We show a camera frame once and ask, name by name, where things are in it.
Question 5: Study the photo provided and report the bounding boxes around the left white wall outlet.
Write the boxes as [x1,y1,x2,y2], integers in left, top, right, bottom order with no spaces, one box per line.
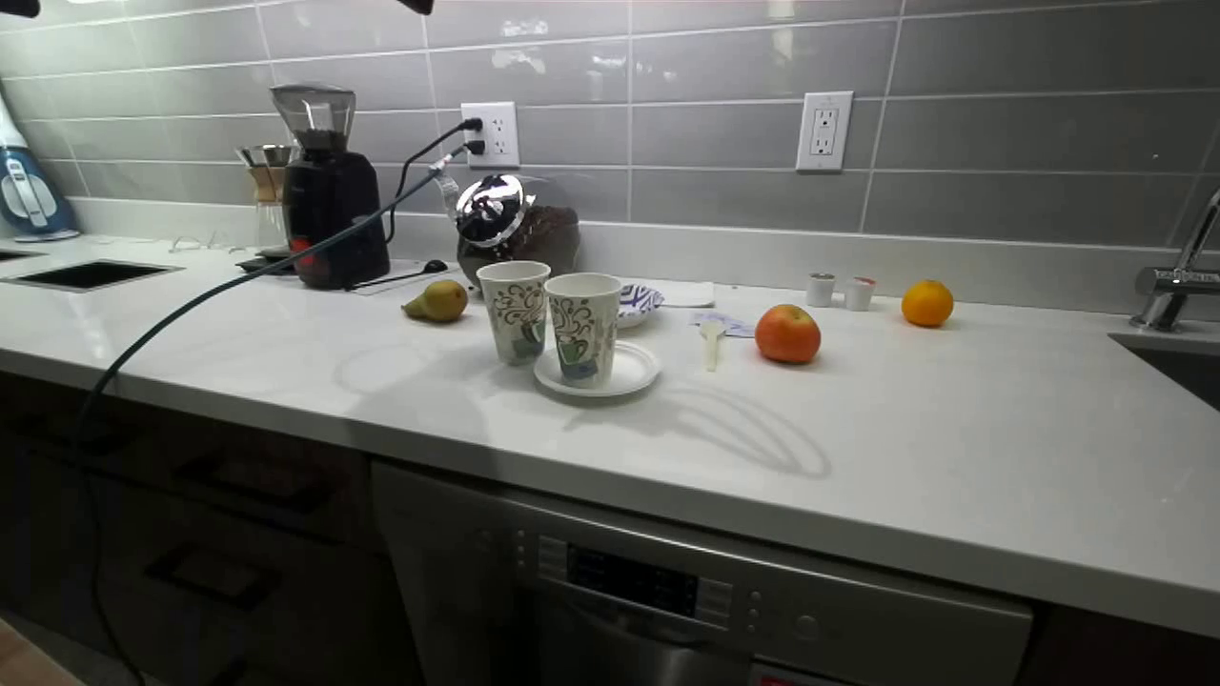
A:
[463,98,519,168]

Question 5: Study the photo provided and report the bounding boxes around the black power cable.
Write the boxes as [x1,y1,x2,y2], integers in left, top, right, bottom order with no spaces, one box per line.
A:
[69,116,488,686]

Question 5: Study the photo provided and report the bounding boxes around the white paper napkin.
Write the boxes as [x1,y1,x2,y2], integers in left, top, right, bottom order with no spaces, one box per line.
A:
[651,282,715,310]

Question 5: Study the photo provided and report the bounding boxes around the round glass coffee jar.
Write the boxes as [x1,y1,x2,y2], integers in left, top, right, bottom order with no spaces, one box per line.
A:
[455,174,578,273]

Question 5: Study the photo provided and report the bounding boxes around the stainless steel dishwasher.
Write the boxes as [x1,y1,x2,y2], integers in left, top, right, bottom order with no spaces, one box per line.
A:
[375,466,1034,686]

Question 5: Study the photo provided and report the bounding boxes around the small clear plastic piece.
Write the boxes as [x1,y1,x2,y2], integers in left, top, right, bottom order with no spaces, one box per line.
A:
[694,314,752,370]

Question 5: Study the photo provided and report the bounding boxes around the yellow-green pear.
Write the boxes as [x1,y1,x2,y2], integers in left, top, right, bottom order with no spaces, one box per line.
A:
[403,280,469,324]

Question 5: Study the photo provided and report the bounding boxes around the patterned paper cup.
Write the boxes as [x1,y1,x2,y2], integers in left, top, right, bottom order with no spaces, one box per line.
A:
[544,269,623,385]
[475,259,549,366]

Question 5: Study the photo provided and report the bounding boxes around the black coffee grinder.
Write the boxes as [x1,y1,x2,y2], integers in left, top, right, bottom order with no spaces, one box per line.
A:
[271,85,389,288]

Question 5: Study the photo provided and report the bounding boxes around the white wall outlet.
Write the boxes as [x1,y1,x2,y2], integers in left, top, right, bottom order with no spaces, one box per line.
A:
[797,93,854,170]
[463,98,519,168]

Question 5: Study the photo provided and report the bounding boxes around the red-orange apple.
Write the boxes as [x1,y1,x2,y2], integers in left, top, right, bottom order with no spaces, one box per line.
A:
[754,304,822,366]

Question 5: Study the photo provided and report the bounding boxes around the blue patterned paper plate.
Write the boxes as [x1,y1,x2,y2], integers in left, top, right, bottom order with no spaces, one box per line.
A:
[618,282,663,330]

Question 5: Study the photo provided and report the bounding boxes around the right small white cup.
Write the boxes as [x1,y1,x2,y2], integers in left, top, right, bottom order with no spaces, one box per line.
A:
[846,273,876,314]

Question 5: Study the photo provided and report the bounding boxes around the orange fruit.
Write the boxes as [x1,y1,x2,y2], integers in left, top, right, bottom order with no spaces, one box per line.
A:
[901,280,954,327]

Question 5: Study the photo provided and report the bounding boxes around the small white cup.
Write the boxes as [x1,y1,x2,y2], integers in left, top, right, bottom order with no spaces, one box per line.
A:
[807,269,834,310]
[846,273,876,314]

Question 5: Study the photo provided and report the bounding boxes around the left small white cup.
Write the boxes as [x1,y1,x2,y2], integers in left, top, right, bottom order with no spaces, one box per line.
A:
[807,269,834,310]

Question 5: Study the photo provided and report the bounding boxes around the blue white appliance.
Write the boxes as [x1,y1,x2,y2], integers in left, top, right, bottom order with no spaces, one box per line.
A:
[0,93,81,240]

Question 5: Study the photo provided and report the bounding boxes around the right white wall outlet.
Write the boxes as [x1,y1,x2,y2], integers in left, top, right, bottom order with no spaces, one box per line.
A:
[797,93,854,170]

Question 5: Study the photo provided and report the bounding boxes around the glass with utensils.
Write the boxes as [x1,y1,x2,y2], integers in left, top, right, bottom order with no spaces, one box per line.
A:
[236,145,294,249]

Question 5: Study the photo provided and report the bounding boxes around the white saucer plate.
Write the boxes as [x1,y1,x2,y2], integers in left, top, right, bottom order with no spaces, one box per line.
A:
[532,342,663,400]

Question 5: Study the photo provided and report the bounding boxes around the chrome sink faucet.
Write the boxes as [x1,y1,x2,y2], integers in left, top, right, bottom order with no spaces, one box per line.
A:
[1131,191,1220,330]

